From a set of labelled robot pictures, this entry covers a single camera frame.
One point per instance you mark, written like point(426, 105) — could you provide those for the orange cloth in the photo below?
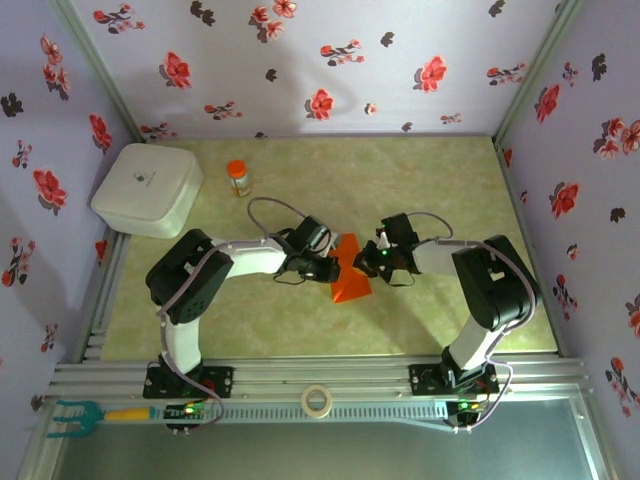
point(352, 287)

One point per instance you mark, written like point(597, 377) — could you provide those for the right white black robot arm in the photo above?
point(440, 257)

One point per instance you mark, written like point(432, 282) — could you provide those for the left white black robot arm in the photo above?
point(255, 257)

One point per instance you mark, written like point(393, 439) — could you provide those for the white square plastic container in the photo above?
point(145, 185)

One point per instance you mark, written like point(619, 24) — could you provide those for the orange-capped small bottle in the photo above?
point(239, 180)

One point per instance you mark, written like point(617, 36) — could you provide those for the white tape roll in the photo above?
point(304, 401)

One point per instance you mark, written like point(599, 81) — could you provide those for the aluminium rail frame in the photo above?
point(320, 372)

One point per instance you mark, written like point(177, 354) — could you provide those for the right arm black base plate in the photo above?
point(422, 380)

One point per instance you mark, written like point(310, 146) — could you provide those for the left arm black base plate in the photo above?
point(222, 380)

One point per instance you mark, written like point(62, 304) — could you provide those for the wide aluminium side rail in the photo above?
point(97, 330)

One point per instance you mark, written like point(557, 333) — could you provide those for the aluminium corner post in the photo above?
point(100, 75)
point(532, 75)

